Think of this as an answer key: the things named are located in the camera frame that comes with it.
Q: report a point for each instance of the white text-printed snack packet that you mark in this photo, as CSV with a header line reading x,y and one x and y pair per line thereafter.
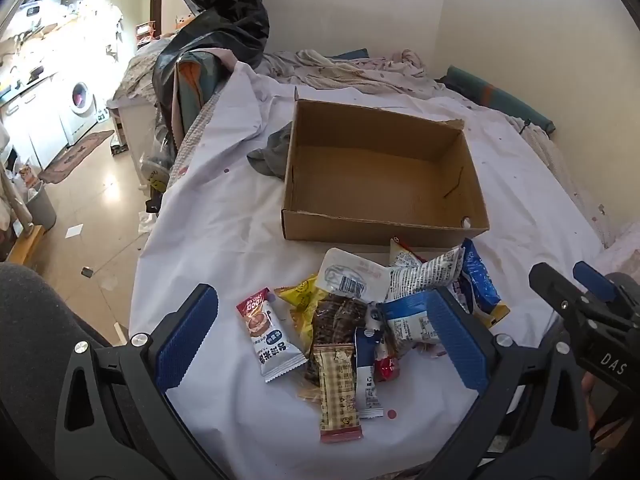
x,y
425,275

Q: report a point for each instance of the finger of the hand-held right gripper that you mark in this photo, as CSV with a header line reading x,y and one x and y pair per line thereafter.
x,y
550,285
592,277

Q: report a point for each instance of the grey cloth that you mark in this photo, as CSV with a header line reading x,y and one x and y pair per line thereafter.
x,y
272,152

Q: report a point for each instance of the teal and orange folded quilt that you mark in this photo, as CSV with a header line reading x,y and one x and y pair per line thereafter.
x,y
197,80

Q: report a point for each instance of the white low cabinet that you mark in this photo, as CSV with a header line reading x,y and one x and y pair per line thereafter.
x,y
137,125

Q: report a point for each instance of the yellow wooden furniture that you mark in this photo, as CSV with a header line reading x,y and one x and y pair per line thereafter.
x,y
25,247

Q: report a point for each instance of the white kitchen cabinets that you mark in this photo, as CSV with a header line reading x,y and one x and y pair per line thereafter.
x,y
30,125

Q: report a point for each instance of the brown cardboard box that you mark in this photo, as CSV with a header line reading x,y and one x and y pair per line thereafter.
x,y
380,180

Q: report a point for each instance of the clear plastic bag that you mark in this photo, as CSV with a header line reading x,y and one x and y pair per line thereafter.
x,y
156,165

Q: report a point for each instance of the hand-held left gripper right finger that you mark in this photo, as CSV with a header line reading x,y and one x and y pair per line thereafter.
x,y
457,340

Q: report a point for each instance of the yellow snack packet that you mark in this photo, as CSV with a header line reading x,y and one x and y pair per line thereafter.
x,y
300,300

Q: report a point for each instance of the dark blue snack packet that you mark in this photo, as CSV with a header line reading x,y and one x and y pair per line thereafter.
x,y
480,280

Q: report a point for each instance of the clear packet of dark jerky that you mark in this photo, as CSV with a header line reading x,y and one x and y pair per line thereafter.
x,y
340,310

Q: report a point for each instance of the beige checkered snack packet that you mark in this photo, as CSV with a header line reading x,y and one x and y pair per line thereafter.
x,y
337,390

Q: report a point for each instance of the slim blue and white packet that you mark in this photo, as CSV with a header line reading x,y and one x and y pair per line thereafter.
x,y
367,370

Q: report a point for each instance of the white paper sheet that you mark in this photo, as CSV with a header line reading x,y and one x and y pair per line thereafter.
x,y
75,230

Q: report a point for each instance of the crumpled pink floral blanket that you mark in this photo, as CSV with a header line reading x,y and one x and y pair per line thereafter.
x,y
350,70

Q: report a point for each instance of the person's dark trouser leg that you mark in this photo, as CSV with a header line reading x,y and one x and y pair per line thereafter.
x,y
45,320

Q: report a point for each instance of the white washing machine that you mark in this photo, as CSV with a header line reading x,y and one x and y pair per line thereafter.
x,y
79,105

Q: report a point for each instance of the brown floor rug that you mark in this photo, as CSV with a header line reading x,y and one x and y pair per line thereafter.
x,y
75,157

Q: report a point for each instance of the small dark floor object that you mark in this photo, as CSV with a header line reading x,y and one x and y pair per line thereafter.
x,y
87,271

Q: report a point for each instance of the grey trash bin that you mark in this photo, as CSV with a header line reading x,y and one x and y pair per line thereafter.
x,y
41,207

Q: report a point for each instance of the red and white snack packet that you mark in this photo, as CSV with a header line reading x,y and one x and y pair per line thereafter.
x,y
270,335

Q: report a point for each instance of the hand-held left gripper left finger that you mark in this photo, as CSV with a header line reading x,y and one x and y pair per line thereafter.
x,y
187,335

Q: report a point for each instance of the black plastic bag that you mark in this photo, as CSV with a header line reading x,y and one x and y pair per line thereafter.
x,y
225,25

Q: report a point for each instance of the teal rolled mat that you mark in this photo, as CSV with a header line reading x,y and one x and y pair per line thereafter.
x,y
500,100

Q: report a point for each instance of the white red-edged snack packet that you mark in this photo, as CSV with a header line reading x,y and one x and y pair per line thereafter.
x,y
387,367

